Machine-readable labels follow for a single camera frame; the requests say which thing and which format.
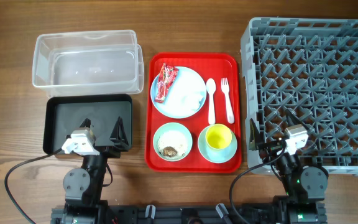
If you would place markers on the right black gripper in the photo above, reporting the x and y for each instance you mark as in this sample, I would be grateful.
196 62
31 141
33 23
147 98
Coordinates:
270 148

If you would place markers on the grey dishwasher rack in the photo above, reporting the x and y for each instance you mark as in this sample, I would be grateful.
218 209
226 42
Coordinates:
310 68

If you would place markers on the red snack wrapper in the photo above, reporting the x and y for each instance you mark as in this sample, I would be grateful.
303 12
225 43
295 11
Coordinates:
166 77

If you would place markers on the black plastic tray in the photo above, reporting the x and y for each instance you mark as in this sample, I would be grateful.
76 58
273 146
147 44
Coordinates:
65 114

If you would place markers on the white plastic fork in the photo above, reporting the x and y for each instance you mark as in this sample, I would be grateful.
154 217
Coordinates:
229 110

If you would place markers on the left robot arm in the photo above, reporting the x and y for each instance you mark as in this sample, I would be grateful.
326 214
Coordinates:
83 186

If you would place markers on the brown food scrap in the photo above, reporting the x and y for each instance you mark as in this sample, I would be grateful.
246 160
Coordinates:
169 151

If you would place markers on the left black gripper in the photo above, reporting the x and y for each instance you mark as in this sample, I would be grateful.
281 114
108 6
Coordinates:
118 140

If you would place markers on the white plastic spoon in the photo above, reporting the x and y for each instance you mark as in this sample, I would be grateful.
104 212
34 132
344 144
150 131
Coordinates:
211 88

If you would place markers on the clear plastic waste bin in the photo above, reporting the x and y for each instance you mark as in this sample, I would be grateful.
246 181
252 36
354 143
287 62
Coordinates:
88 63

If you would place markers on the white rice pile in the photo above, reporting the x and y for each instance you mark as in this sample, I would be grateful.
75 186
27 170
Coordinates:
174 139

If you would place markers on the light blue bowl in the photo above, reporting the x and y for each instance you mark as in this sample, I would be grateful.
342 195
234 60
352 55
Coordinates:
214 155

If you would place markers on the white napkin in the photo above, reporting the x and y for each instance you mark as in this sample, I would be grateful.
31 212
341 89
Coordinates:
191 101

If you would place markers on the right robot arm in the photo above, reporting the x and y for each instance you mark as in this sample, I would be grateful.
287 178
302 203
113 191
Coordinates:
305 186

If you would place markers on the yellow plastic cup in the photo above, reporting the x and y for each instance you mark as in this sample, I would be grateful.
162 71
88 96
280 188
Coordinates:
218 136

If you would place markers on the red serving tray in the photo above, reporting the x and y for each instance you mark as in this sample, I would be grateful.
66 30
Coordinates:
206 65

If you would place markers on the green bowl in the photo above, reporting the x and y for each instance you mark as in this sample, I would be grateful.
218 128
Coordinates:
172 127

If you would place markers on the light blue plate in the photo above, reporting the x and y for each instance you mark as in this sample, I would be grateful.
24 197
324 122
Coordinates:
187 81

